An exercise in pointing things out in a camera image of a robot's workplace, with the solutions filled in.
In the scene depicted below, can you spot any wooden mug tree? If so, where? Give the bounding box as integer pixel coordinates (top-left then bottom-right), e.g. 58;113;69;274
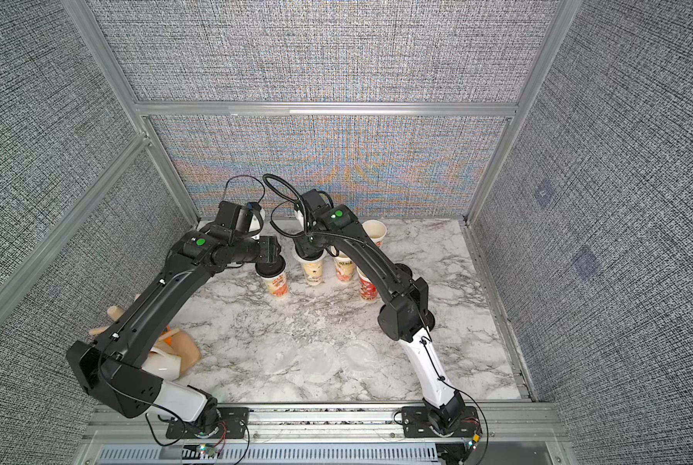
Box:
88;293;203;379

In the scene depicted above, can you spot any black plastic cup lid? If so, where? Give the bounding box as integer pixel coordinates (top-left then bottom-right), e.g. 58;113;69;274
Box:
294;248;325;263
255;255;286;279
395;263;413;278
423;310;435;331

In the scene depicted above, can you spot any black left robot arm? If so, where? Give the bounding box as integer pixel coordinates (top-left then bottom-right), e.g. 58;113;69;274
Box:
67;227;284;436

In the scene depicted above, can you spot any red milk tea paper cup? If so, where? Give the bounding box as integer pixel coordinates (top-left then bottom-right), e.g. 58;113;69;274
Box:
357;269;379;301

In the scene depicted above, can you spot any white mug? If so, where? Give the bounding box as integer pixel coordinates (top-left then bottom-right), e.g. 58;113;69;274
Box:
141;347;182;381

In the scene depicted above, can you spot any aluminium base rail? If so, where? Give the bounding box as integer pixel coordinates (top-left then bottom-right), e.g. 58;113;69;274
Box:
73;401;578;464

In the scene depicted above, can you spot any orange mug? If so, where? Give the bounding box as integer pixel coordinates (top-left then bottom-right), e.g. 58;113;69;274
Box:
158;329;180;345

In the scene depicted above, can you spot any middle yellow paper cup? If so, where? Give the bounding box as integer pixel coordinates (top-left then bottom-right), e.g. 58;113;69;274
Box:
334;256;356;282

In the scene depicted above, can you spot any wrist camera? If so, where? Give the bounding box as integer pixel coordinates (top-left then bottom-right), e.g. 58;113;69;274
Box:
213;201;265;239
294;189;334;232

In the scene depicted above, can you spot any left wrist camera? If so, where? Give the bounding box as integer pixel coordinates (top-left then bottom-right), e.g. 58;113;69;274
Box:
213;201;265;239

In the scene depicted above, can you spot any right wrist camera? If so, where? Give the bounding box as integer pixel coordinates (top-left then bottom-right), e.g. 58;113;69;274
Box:
294;189;334;232

